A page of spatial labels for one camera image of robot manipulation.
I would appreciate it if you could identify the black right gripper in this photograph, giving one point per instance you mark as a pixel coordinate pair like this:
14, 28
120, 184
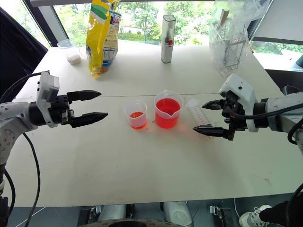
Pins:
234, 111

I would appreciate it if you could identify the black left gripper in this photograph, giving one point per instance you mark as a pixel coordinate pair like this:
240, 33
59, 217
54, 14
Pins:
63, 110

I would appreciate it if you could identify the dark rounded robot base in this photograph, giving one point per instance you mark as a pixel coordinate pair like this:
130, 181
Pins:
127, 223

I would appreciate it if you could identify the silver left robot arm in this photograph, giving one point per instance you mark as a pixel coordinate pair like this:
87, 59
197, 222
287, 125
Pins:
11, 116

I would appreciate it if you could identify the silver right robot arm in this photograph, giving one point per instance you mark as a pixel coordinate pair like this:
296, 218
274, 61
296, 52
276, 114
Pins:
277, 113

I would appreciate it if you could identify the clear plastic syringe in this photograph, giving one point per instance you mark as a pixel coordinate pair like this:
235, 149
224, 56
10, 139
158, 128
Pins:
197, 111

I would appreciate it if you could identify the large beaker with red liquid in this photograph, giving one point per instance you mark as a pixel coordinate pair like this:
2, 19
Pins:
167, 111

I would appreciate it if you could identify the small beaker with red liquid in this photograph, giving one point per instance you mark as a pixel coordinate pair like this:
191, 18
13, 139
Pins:
135, 116

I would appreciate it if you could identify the clear cup with white grains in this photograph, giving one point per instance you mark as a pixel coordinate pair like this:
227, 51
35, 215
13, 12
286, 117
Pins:
71, 53

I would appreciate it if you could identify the yellow snack bag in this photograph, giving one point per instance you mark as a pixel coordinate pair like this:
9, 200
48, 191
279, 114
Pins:
101, 40

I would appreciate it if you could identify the black chair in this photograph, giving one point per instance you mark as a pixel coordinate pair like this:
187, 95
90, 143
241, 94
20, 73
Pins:
281, 79

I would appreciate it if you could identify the tall metal canister clear lid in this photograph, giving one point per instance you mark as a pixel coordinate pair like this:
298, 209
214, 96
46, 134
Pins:
168, 40

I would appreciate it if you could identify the person in dark clothing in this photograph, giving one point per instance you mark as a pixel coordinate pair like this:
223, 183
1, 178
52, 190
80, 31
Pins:
16, 47

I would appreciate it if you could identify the white patterned sneaker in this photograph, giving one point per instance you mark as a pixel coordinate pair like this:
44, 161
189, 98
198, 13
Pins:
251, 216

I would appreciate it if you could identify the clear crumpled plastic bag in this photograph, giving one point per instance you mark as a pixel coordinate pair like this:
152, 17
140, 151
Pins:
236, 14

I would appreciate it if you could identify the black trouser leg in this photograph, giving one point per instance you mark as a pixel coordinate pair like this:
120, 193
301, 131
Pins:
277, 212

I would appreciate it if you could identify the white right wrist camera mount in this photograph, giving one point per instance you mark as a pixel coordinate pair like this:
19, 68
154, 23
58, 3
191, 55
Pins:
241, 88

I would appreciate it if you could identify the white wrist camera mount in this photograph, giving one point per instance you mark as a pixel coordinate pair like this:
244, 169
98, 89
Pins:
47, 89
241, 88

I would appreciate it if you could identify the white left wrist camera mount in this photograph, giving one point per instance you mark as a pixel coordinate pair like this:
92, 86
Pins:
47, 89

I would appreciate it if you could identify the black metal bracket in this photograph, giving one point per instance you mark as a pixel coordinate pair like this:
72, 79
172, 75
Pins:
91, 214
220, 214

